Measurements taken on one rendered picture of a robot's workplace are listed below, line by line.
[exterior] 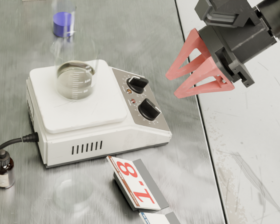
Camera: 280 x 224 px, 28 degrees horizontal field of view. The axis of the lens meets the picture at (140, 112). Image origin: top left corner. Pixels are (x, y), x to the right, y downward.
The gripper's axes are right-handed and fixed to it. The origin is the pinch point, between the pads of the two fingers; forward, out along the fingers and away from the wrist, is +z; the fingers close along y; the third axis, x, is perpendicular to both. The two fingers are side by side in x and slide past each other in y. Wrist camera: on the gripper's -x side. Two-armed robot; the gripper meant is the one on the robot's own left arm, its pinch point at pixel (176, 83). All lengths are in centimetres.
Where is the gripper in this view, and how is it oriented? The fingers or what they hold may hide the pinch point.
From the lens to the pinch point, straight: 78.3
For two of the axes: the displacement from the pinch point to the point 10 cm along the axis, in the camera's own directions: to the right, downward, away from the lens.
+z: -8.1, 5.3, 2.6
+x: 5.1, 3.9, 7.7
